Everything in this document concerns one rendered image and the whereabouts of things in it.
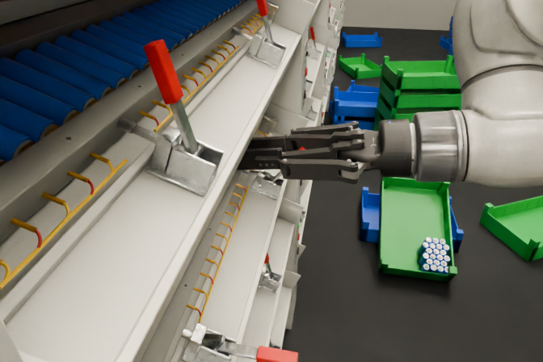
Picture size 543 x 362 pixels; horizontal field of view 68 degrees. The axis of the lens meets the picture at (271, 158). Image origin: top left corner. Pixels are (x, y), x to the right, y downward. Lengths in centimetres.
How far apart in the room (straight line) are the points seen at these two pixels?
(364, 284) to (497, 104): 81
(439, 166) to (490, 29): 17
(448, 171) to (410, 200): 86
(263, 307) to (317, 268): 58
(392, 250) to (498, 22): 87
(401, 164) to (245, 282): 23
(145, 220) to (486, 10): 47
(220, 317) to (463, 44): 44
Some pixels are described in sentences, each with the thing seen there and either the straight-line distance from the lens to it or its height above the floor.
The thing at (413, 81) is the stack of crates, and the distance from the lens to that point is 170.
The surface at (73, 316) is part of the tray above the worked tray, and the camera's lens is 20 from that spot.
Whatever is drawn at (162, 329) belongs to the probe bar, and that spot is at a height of 59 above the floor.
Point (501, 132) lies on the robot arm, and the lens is 51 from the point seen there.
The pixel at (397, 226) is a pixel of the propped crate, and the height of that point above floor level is 7.
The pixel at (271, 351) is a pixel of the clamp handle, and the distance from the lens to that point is 38.
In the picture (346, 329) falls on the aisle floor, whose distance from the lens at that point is 112.
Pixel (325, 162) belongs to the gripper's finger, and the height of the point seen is 64.
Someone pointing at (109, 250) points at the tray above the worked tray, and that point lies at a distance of 22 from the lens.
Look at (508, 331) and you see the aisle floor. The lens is 125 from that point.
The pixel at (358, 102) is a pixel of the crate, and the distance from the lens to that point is 217.
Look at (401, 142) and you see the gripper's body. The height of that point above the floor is 66.
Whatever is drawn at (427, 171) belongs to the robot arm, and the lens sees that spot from 51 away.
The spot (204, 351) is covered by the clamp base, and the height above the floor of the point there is 57.
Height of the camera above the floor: 89
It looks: 30 degrees down
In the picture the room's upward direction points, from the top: straight up
